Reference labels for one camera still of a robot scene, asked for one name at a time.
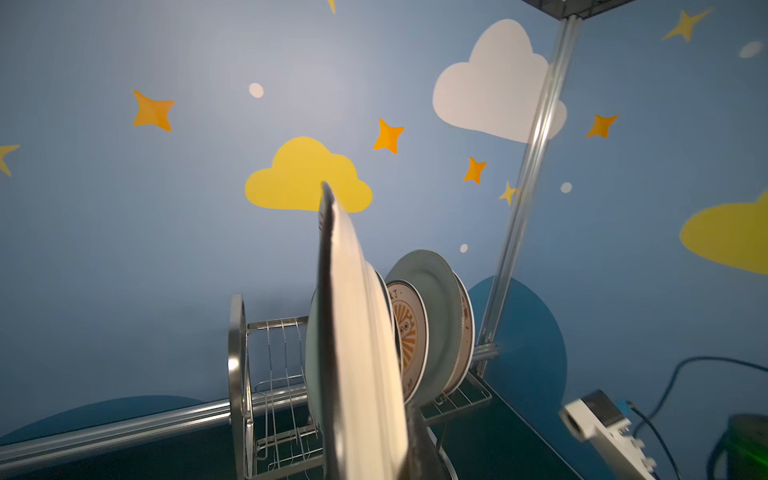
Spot green rim lettered plate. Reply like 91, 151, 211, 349
374, 268, 403, 378

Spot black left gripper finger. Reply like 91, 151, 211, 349
405, 403, 449, 480

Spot white red-berry plate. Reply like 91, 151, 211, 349
315, 183, 409, 479

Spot orange sunburst plate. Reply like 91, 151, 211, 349
387, 280, 429, 403

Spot stainless steel dish rack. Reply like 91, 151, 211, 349
226, 292, 494, 480

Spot plain pale green plate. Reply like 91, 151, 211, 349
386, 249, 463, 407

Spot white cloud motif plate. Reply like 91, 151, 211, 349
443, 274, 475, 396

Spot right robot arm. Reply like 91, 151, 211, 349
706, 414, 767, 480

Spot light green flower plate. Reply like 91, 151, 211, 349
305, 293, 322, 428

